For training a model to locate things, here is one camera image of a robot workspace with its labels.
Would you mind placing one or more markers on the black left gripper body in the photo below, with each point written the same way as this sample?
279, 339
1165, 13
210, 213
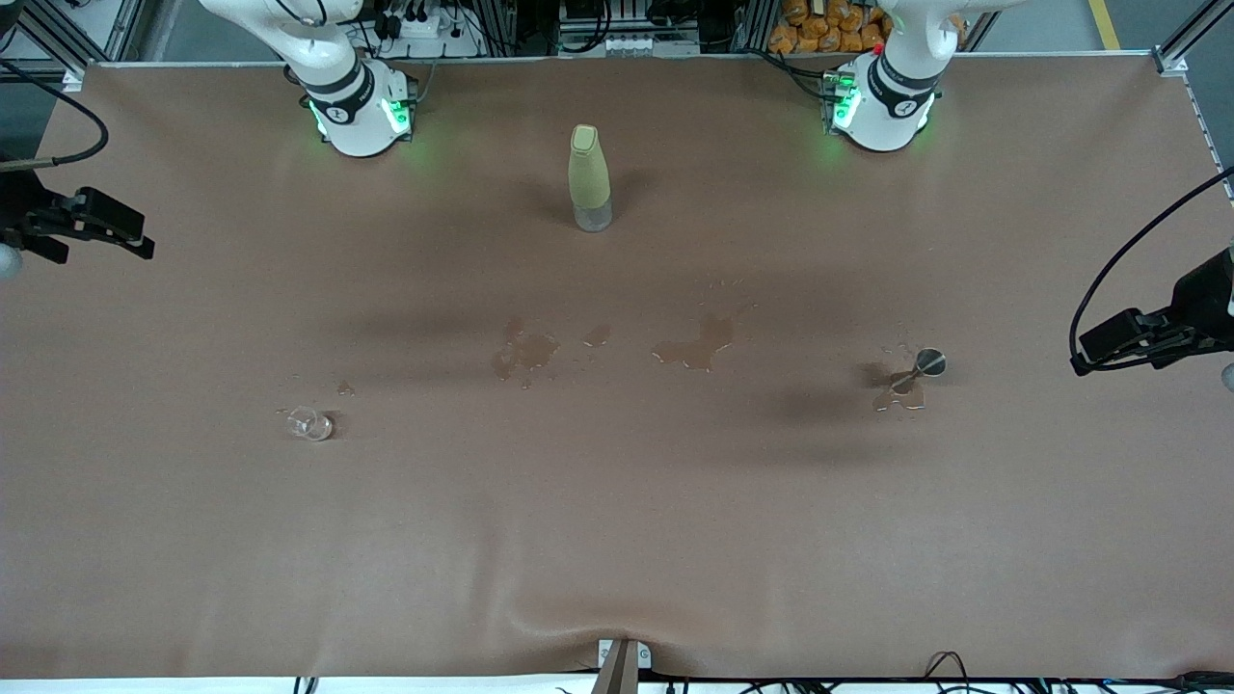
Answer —
1203, 301

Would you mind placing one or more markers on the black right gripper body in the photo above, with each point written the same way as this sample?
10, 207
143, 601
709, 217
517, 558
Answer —
21, 209

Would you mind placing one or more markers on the steel jigger measuring cup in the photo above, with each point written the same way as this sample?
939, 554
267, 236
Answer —
930, 362

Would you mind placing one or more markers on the clear glass cup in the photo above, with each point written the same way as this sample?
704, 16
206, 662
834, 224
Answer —
313, 426

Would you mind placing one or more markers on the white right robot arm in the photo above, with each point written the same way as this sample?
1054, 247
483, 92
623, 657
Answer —
357, 116

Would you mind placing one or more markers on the white power strip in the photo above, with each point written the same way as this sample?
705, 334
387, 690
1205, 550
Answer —
424, 29

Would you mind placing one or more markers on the orange snack packet pile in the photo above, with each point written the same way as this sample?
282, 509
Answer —
819, 29

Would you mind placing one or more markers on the yellow-green drink bottle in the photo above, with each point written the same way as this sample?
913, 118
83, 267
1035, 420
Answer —
588, 178

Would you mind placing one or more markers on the small brown liquid puddle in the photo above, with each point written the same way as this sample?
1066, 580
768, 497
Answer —
597, 335

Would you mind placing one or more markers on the brown table mat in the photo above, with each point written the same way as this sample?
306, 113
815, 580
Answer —
617, 530

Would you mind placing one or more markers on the aluminium frame post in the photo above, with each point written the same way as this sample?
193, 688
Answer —
58, 29
1191, 34

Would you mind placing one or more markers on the grey metal mount bracket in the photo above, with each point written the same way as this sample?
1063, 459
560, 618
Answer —
609, 655

